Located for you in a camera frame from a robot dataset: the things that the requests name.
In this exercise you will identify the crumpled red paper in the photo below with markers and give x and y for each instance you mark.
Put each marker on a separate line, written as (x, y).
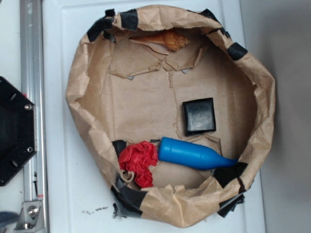
(137, 158)

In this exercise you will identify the brown paper bin with tape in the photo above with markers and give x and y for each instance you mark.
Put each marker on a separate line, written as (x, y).
(122, 93)

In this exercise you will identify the blue plastic bottle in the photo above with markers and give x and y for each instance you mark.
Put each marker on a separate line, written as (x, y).
(192, 155)

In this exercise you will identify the black square block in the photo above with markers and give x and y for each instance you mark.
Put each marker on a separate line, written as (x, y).
(199, 116)

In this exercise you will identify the orange conch seashell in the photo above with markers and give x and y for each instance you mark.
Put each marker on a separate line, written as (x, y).
(164, 42)

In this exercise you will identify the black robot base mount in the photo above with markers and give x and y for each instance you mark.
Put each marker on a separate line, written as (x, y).
(17, 131)

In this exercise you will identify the aluminium extrusion rail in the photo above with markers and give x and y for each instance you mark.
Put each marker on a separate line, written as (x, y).
(32, 84)

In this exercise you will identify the metal corner bracket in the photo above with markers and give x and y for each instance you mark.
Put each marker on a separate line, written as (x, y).
(31, 218)

